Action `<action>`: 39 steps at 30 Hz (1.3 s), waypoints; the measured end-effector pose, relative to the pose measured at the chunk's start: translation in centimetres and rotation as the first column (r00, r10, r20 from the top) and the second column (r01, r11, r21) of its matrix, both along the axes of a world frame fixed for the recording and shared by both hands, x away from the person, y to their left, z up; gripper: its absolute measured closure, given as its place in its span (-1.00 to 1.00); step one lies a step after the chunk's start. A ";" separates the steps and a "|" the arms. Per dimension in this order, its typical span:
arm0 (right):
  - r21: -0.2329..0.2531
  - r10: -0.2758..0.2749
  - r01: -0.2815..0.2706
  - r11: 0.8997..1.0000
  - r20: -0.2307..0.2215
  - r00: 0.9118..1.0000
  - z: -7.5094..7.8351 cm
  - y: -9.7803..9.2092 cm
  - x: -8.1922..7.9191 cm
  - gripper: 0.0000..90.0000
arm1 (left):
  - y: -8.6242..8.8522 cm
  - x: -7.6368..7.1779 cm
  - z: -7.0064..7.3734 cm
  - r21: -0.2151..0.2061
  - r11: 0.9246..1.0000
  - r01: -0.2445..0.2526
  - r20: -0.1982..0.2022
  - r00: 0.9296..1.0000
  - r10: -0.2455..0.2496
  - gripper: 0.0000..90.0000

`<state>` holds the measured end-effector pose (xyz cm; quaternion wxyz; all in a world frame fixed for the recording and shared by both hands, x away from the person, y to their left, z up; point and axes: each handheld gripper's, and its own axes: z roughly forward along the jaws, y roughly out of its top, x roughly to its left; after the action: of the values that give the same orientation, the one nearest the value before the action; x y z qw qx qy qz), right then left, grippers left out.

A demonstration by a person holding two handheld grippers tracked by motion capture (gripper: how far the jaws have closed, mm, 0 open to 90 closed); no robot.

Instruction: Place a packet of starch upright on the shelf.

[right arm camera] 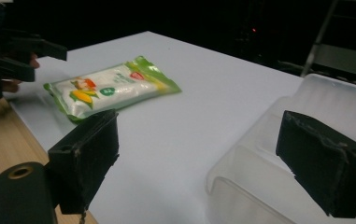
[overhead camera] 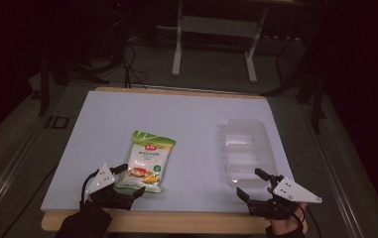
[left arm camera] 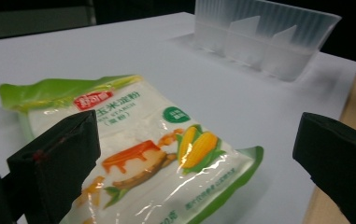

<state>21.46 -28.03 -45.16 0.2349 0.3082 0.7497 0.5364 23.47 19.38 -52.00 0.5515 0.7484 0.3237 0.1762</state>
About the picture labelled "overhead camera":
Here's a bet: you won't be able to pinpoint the person's right hand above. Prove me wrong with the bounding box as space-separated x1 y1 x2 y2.
265 186 309 238

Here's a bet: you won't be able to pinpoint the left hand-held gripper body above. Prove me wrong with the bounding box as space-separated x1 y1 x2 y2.
79 164 135 211

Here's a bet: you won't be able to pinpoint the white metal desk frame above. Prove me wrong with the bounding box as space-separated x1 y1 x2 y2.
171 0 270 84

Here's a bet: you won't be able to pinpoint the clear plastic container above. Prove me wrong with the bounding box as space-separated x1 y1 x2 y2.
216 118 280 188

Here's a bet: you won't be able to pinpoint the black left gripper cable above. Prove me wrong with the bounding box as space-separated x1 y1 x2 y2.
79 168 101 208

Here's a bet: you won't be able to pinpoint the black metal stand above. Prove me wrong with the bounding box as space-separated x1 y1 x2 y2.
37 55 111 117
261 29 327 136

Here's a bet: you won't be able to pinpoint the black floor cables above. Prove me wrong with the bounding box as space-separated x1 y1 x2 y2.
120 42 150 89

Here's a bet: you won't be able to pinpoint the person's left hand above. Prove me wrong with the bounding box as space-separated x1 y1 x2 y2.
84 192 112 213

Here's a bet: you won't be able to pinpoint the white table mat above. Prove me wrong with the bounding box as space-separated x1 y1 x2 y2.
40 90 296 213

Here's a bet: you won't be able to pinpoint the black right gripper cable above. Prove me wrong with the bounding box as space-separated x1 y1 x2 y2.
285 203 315 238

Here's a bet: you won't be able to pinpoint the black floor bracket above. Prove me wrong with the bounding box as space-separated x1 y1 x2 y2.
45 115 70 130

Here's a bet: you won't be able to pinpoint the wooden table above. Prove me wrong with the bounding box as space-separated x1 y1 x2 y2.
40 86 309 234

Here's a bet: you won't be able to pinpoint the grey metal floor rail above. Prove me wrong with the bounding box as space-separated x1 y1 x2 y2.
0 121 47 229
303 101 367 238

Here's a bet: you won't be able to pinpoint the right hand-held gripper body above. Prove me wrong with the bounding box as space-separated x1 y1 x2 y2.
247 175 323 221

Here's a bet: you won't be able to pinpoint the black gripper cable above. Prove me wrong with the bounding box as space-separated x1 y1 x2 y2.
79 168 101 208
285 203 315 238

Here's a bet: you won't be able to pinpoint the green and white food packet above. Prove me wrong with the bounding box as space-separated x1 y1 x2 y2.
114 130 177 194

